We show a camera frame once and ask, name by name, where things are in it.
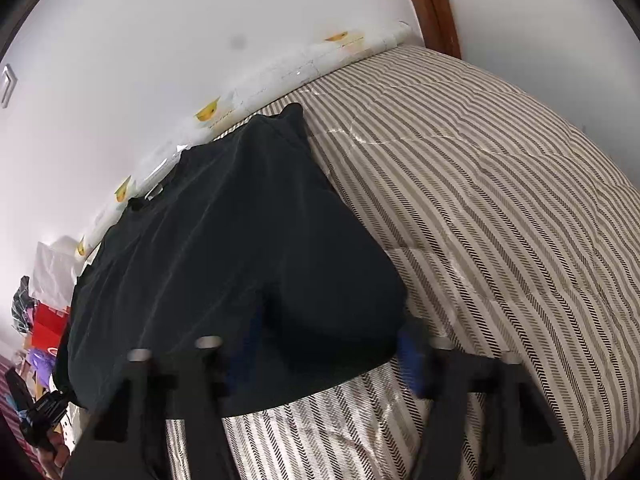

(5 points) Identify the purple cloth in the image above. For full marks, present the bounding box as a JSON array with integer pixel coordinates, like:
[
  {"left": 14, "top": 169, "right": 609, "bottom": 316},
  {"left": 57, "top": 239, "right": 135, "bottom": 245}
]
[{"left": 27, "top": 347, "right": 56, "bottom": 387}]

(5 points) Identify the person's left hand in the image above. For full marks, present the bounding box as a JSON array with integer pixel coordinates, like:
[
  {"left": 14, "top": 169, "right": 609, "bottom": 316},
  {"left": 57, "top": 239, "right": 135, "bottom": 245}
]
[{"left": 37, "top": 435, "right": 70, "bottom": 480}]

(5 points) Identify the plaid cloth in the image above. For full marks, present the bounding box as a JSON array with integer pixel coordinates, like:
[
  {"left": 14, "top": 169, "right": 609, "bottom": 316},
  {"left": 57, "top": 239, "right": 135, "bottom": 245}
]
[{"left": 12, "top": 275, "right": 40, "bottom": 335}]

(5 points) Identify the white plastic bag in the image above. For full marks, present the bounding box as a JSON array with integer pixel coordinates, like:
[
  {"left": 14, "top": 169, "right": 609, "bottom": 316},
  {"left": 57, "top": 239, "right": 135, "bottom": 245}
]
[{"left": 32, "top": 236, "right": 95, "bottom": 312}]

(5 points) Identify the white roll with yellow print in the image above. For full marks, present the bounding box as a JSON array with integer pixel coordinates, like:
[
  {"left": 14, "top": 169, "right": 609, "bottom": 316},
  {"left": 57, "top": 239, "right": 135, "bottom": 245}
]
[{"left": 75, "top": 20, "right": 416, "bottom": 261}]

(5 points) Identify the black sweatshirt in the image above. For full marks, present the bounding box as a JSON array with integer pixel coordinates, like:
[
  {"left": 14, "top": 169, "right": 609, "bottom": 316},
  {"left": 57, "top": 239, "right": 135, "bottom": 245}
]
[{"left": 52, "top": 102, "right": 408, "bottom": 418}]

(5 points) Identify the red paper bag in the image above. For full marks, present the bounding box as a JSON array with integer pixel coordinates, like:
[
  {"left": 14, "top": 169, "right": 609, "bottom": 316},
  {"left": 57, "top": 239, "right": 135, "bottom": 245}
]
[{"left": 29, "top": 304, "right": 71, "bottom": 352}]

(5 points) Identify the wooden door frame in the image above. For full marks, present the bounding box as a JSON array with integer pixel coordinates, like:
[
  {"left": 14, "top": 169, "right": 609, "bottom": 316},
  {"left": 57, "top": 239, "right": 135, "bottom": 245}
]
[{"left": 394, "top": 0, "right": 463, "bottom": 61}]

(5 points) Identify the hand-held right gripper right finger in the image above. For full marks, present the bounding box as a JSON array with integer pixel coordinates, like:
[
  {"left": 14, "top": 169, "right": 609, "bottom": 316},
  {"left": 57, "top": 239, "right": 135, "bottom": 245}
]
[{"left": 396, "top": 316, "right": 585, "bottom": 480}]

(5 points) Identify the white wall switch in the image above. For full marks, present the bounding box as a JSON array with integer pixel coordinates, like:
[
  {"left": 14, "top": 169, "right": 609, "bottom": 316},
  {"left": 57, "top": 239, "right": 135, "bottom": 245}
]
[{"left": 0, "top": 64, "right": 17, "bottom": 109}]

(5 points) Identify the striped quilt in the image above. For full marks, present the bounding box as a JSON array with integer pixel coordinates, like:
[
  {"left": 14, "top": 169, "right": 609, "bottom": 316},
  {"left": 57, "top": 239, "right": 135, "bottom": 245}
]
[{"left": 165, "top": 45, "right": 637, "bottom": 480}]

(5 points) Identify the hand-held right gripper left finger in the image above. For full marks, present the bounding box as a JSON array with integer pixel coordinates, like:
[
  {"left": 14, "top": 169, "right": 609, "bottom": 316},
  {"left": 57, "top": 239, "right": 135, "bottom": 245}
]
[{"left": 62, "top": 305, "right": 263, "bottom": 480}]

